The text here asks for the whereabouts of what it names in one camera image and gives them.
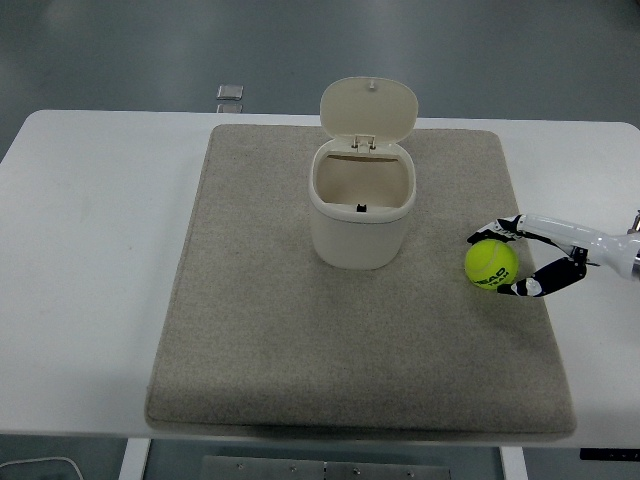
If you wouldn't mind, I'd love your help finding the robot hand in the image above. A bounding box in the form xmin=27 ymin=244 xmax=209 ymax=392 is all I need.
xmin=467 ymin=213 xmax=635 ymax=297

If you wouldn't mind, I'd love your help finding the yellow tennis ball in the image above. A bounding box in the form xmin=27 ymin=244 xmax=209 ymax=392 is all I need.
xmin=464 ymin=238 xmax=519 ymax=292

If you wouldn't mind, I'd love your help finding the cream bin with flip lid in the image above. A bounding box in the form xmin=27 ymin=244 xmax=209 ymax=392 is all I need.
xmin=307 ymin=74 xmax=420 ymax=272

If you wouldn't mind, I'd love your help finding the white table leg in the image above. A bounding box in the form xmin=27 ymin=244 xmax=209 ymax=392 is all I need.
xmin=118 ymin=438 xmax=151 ymax=480
xmin=499 ymin=446 xmax=526 ymax=480

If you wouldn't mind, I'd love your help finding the beige felt mat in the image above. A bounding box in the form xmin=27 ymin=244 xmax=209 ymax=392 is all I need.
xmin=144 ymin=123 xmax=577 ymax=441

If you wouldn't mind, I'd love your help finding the grey metal plate with screws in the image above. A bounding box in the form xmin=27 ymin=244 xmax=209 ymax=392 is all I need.
xmin=201 ymin=454 xmax=453 ymax=480

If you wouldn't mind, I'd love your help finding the white cable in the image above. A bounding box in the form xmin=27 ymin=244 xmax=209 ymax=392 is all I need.
xmin=0 ymin=455 xmax=84 ymax=480

